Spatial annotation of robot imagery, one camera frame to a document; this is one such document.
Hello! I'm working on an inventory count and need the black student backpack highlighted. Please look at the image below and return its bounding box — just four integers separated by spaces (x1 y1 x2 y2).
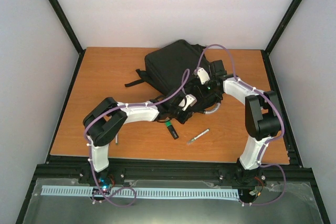
124 39 224 120

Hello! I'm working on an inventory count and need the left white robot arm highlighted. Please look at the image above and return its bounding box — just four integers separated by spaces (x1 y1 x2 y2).
83 94 197 184

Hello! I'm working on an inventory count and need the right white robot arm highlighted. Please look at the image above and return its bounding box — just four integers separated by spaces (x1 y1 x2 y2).
207 60 284 185

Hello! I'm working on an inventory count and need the green highlighter marker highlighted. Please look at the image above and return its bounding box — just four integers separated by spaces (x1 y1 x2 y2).
165 121 179 140

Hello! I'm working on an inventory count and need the silver craft knife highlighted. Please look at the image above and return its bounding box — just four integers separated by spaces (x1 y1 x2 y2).
187 129 209 145

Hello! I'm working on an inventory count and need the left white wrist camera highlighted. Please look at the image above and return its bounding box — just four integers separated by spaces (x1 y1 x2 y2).
179 94 197 111

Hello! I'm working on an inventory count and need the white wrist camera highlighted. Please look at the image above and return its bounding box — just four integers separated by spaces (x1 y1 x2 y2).
194 67 210 85
179 94 197 111

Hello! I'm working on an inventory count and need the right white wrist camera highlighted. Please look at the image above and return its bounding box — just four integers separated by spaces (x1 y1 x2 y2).
194 67 210 85

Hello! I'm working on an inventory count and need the light blue cable duct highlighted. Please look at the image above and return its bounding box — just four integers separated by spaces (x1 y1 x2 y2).
40 185 239 201

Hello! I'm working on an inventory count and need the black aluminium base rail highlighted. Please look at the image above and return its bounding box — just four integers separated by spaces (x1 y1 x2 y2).
32 156 317 189

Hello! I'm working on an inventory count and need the right black frame post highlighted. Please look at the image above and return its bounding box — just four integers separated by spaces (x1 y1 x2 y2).
264 0 320 54

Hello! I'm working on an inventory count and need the black frame post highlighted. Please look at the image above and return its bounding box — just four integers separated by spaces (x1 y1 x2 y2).
32 0 85 51
264 0 320 54

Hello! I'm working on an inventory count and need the left black frame post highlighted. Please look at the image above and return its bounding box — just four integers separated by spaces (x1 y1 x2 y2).
32 0 85 51

